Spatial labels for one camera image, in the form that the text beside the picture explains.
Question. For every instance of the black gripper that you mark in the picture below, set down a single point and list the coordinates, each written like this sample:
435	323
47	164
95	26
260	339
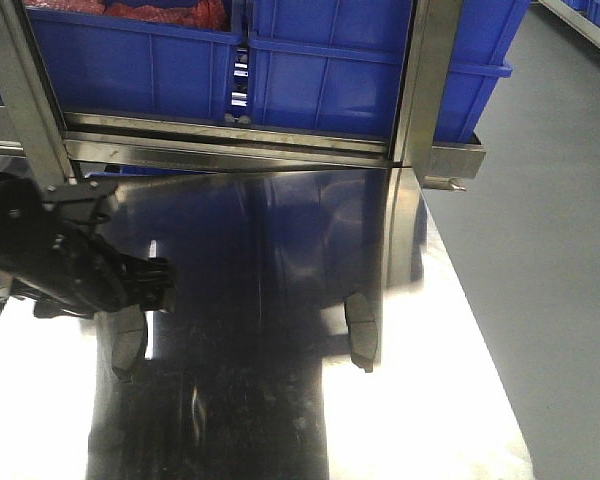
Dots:
148	283

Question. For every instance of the grey brake pad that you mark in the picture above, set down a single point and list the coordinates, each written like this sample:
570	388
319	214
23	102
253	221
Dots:
129	341
362	331

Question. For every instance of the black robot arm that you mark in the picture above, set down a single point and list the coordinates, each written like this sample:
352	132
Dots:
50	246

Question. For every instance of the left blue plastic bin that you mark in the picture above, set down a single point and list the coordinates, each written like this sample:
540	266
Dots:
99	62

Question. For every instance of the blue plastic bin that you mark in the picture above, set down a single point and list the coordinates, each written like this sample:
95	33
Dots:
99	62
336	66

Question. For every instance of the right blue plastic bin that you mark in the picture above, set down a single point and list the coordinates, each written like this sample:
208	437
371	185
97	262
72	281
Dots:
336	66

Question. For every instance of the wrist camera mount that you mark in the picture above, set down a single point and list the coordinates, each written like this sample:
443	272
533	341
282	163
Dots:
88	203

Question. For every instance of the stainless steel rack frame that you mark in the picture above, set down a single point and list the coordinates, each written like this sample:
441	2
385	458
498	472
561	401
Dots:
55	142

